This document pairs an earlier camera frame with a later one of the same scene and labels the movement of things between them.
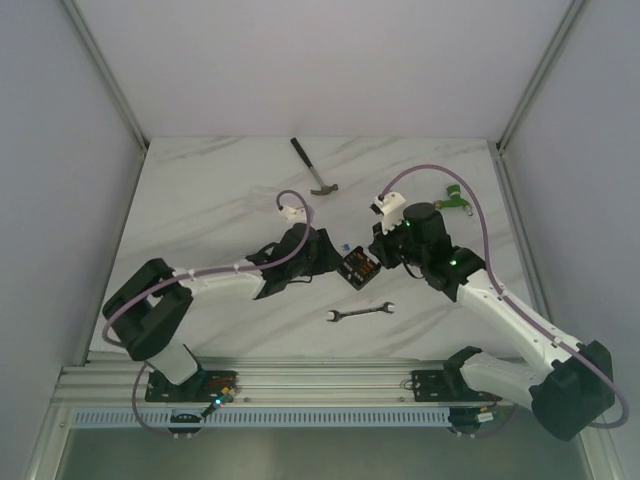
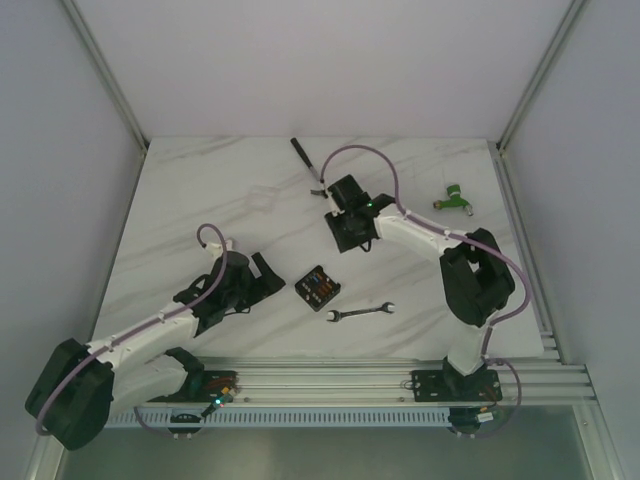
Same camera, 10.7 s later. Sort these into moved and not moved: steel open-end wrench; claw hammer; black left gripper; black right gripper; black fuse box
Moved: black right gripper; black fuse box; black left gripper
Not moved: claw hammer; steel open-end wrench
